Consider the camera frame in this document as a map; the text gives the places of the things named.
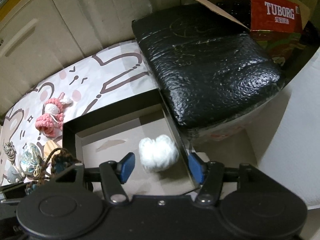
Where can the oval wooden box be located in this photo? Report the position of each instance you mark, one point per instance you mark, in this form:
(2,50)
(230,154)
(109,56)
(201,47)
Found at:
(48,148)

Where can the blue floral silk pouch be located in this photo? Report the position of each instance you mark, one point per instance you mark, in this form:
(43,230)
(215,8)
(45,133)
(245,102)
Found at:
(30,161)

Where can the red Tuborg carton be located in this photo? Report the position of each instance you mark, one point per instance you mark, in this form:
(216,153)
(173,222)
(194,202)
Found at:
(276,25)

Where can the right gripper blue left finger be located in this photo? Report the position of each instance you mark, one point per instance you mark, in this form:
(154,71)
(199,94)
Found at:
(125,167)

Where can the white yarn pom-pom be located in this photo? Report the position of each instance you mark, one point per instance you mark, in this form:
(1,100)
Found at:
(157,155)

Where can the black gift box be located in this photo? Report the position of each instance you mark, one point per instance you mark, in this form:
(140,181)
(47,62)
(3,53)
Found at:
(110,132)

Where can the brown cardboard flap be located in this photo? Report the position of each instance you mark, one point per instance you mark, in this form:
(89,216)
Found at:
(220,11)

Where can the grey crochet mouse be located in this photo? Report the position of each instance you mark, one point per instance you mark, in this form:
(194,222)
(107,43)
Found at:
(14,175)

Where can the pink white crochet doll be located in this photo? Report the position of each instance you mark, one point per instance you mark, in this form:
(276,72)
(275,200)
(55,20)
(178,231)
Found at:
(53,115)

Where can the dark brown crochet bundle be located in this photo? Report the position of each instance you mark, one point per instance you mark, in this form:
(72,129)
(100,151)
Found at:
(57,161)

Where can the cream cabinet front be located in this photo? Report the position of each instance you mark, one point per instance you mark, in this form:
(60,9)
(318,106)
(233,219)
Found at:
(41,37)

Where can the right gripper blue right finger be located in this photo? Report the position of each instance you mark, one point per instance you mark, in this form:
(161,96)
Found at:
(197,168)

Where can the cartoon bear bed sheet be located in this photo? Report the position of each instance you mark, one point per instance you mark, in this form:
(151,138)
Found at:
(111,75)

